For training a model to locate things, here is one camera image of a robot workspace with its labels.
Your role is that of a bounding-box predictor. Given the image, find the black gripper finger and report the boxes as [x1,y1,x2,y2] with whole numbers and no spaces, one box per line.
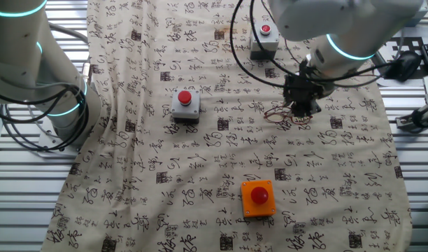
[291,101,306,118]
[304,99,322,116]

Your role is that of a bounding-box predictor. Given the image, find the grey box mushroom red button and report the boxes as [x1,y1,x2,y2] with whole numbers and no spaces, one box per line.
[171,88,201,124]

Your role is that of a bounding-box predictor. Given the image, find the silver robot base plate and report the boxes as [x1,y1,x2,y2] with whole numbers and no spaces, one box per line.
[37,122,84,158]

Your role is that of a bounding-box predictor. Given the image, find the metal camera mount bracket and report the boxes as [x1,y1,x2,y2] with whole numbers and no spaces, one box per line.
[395,104,428,133]

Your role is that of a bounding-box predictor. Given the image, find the black computer mouse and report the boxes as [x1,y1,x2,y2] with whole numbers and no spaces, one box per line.
[397,50,422,81]

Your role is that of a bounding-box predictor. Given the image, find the beige calligraphy print cloth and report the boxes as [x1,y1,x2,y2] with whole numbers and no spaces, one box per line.
[41,0,413,252]

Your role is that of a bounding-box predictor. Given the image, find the orange box red button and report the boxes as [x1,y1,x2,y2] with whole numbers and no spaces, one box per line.
[240,179,277,218]

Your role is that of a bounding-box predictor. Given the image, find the grey box flat red button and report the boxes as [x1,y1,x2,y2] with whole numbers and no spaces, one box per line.
[249,21,280,61]

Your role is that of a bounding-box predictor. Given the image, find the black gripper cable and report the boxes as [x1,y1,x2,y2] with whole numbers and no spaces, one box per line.
[249,0,393,84]
[229,0,287,88]

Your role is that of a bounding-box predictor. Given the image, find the grey box green button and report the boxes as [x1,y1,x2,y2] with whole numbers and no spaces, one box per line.
[404,0,428,28]

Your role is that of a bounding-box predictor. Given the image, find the grey base cable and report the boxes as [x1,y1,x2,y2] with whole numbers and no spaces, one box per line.
[48,22,90,45]

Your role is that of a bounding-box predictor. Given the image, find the metal base connector plug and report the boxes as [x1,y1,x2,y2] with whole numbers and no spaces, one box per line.
[81,62,93,86]

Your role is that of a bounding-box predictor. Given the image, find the black base cable bundle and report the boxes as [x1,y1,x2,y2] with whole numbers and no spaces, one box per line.
[0,83,90,152]

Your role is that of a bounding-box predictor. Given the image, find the dark red framed glasses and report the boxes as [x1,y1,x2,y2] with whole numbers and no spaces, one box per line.
[263,101,313,126]

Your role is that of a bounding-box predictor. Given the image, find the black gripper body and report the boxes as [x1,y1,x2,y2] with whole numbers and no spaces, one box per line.
[282,59,336,106]

